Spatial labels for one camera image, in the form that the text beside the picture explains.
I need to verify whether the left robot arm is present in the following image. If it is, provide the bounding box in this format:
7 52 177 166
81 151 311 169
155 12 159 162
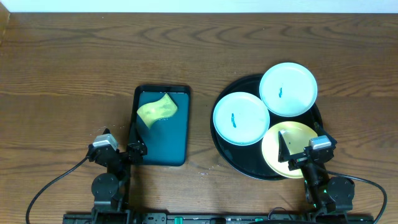
87 123 147 212

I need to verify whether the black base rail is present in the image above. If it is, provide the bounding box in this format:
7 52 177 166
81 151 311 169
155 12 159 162
62 213 374 224

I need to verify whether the black round tray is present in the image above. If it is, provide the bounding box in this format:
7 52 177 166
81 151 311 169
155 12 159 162
210 74 323 180

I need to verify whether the yellow plate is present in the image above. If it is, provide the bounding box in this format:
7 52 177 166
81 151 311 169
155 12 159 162
261 121 318 179

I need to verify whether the black rectangular water tray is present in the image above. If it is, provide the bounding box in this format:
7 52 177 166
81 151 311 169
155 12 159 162
131 85 191 166

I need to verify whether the yellow green sponge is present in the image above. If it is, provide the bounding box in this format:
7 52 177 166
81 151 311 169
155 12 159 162
137 93 178 129

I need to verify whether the light blue plate with stain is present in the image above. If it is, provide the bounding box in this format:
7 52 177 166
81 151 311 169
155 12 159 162
213 92 271 146

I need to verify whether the white plate with stain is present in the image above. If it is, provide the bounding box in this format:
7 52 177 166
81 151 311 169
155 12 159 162
259 62 318 117

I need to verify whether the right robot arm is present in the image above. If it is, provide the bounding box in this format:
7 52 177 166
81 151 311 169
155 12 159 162
278 130 354 214

